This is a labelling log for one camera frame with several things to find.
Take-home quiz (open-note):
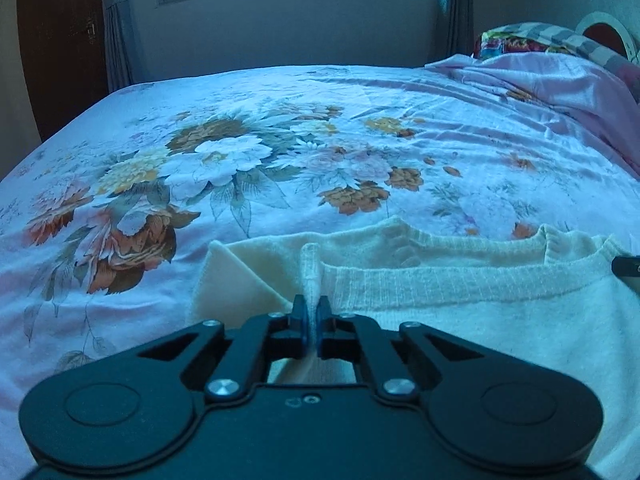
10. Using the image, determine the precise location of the striped pillow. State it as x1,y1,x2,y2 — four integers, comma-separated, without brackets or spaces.
472,22,640,83

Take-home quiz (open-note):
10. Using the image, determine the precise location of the pink blanket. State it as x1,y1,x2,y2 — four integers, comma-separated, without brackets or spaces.
425,52,640,181

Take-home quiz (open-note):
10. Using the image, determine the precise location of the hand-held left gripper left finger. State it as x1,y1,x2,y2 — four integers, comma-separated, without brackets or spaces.
135,294,313,403

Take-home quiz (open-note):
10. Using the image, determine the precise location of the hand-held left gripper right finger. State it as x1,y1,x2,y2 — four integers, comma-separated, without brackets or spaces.
316,295,496,403

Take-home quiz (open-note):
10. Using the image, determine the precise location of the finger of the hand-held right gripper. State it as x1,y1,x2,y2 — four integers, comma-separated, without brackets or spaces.
611,255,640,293

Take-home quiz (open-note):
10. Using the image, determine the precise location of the grey curtain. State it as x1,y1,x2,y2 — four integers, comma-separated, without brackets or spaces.
437,0,475,58
95,0,136,93

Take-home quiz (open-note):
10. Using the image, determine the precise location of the floral bed sheet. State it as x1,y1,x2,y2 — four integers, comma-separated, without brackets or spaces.
0,62,640,480

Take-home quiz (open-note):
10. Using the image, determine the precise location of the cream knit sweater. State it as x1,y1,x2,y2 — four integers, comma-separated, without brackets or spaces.
186,216,640,480

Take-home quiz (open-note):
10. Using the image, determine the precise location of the red and white headboard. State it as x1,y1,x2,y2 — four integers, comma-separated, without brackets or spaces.
575,11,640,63

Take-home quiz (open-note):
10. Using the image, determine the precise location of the dark wooden door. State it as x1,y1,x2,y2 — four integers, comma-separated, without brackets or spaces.
17,0,110,143

